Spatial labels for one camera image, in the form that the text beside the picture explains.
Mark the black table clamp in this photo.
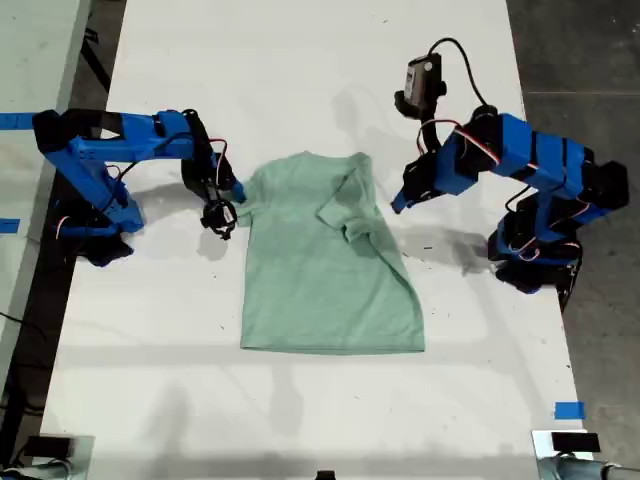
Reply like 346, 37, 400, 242
555, 259, 585, 315

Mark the camera black stalk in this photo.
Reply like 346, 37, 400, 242
414, 112, 441, 156

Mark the long blue tape strip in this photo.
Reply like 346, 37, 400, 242
0, 112, 39, 130

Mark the pale grey tube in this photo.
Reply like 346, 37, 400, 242
537, 453, 640, 480

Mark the camera black cable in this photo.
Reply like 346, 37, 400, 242
104, 147, 184, 181
427, 38, 499, 109

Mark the pale green T-shirt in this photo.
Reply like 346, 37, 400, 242
232, 150, 427, 355

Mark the black stand leg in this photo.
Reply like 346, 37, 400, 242
82, 27, 112, 94

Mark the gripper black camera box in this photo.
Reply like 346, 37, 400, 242
393, 52, 447, 121
201, 198, 237, 241

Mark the pale side table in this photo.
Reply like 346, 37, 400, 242
0, 0, 93, 371

